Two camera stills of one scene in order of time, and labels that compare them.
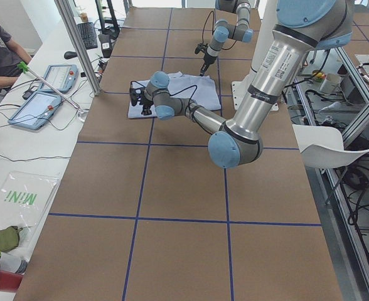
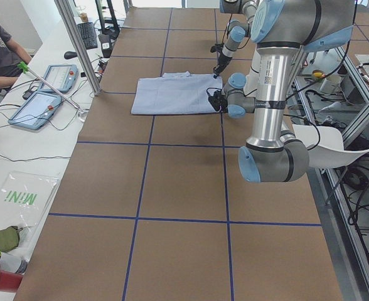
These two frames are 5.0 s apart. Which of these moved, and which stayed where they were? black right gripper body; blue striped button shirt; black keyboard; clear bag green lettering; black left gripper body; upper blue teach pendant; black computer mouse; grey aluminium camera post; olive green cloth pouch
Moved: black left gripper body; blue striped button shirt; black right gripper body
Stayed: black keyboard; grey aluminium camera post; black computer mouse; olive green cloth pouch; clear bag green lettering; upper blue teach pendant
